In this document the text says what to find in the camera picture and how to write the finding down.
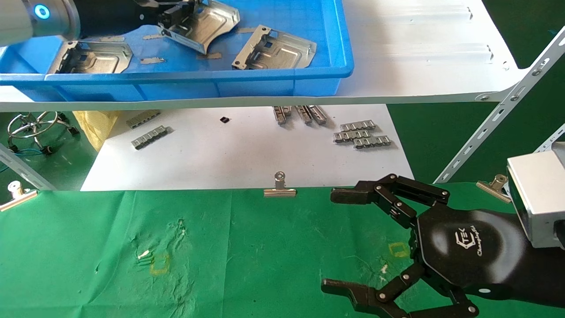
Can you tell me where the blue plastic tray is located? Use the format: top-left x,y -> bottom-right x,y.
0,0 -> 354,103

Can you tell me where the yellow cloth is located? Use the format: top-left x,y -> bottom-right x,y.
73,110 -> 120,152

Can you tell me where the long white perforated shelf strut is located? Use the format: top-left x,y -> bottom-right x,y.
434,26 -> 565,184

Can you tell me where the silver binder clip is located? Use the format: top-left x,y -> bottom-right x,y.
0,181 -> 38,212
476,174 -> 512,204
264,171 -> 297,197

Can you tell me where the short white perforated shelf strut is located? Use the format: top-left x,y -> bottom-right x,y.
533,124 -> 565,154

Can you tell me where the stamped metal bracket part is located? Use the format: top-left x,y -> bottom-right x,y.
158,0 -> 241,54
232,25 -> 317,71
47,41 -> 134,74

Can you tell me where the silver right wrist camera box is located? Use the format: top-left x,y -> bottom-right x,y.
505,141 -> 565,249

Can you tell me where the grey perforated shelf strut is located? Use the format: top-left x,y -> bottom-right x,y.
0,144 -> 57,191

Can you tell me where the white metal shelf board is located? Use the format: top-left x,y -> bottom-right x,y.
0,0 -> 528,112

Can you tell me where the chrome stool base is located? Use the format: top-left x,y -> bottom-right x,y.
7,111 -> 80,155

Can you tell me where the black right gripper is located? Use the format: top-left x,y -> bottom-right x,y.
321,174 -> 537,318

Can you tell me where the blue cable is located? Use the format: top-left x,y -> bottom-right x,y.
0,148 -> 45,173

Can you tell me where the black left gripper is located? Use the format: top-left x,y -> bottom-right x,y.
75,0 -> 198,40

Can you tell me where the white board sheet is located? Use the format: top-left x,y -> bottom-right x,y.
81,105 -> 414,191

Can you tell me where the green cloth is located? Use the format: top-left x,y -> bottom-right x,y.
0,182 -> 565,318

